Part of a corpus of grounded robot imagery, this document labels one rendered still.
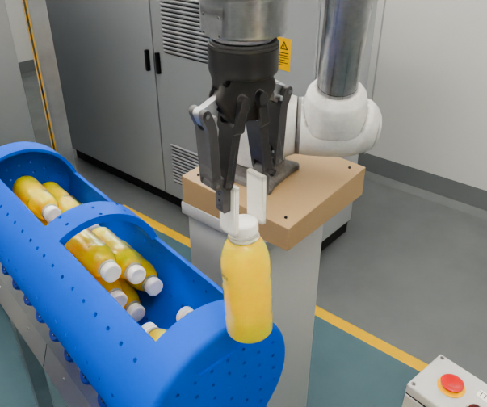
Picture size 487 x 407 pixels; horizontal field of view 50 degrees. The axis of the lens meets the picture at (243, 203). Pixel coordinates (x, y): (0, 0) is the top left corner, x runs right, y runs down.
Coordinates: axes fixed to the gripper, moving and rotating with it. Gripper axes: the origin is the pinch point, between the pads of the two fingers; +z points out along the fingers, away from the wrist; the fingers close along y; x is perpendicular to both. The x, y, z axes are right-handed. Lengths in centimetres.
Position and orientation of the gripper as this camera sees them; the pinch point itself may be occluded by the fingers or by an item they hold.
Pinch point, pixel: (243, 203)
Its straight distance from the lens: 64.9
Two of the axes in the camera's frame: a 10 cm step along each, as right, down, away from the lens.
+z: 0.0, 8.6, 5.2
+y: -7.6, 3.4, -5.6
